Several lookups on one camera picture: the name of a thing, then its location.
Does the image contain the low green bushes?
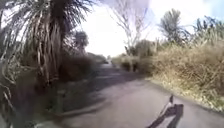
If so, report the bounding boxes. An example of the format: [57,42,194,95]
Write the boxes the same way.
[111,53,141,73]

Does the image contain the dark bush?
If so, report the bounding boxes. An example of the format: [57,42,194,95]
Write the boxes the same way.
[59,51,108,83]

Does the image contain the bare tree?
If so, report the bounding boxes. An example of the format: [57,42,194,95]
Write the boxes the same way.
[106,0,155,56]

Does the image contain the grey asphalt path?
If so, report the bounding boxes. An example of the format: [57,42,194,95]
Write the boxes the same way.
[33,62,224,128]

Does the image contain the cabbage tree with hanging leaves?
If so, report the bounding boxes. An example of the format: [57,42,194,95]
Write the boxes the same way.
[0,0,98,88]

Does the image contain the green tree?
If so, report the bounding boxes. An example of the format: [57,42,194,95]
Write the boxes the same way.
[157,8,192,46]

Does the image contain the dry brown scrub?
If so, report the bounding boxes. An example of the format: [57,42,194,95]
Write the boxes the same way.
[136,39,224,98]

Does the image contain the leaf-littered earth verge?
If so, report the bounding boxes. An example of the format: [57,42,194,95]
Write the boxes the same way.
[0,66,69,128]

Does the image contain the dry grass verge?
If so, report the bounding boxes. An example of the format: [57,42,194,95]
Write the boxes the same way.
[145,75,224,113]

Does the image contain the green flax bush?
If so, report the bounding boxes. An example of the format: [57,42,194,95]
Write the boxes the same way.
[191,15,224,46]

